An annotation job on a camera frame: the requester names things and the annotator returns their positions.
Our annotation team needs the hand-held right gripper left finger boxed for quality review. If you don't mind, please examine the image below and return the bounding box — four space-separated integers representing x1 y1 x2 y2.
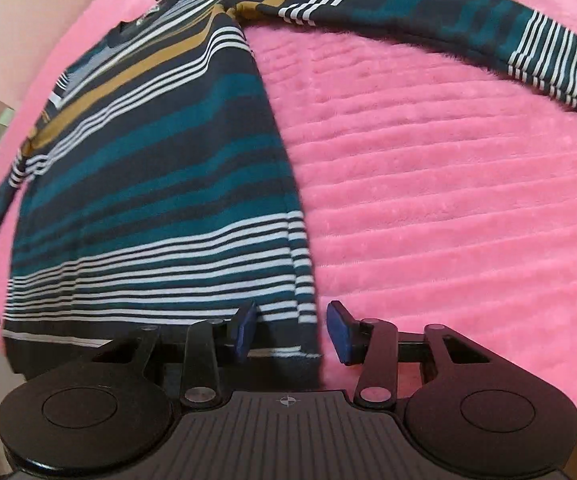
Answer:
91 300 260 408

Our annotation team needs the pink fleece blanket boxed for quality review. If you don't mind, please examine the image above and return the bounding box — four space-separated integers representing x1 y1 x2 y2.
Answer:
0 0 577 435

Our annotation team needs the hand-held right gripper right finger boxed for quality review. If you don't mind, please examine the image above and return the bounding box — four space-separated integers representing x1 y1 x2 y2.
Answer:
325 300 505 408

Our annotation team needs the striped knit sweater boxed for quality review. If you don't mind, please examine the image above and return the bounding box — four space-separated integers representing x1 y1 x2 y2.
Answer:
0 0 577 392

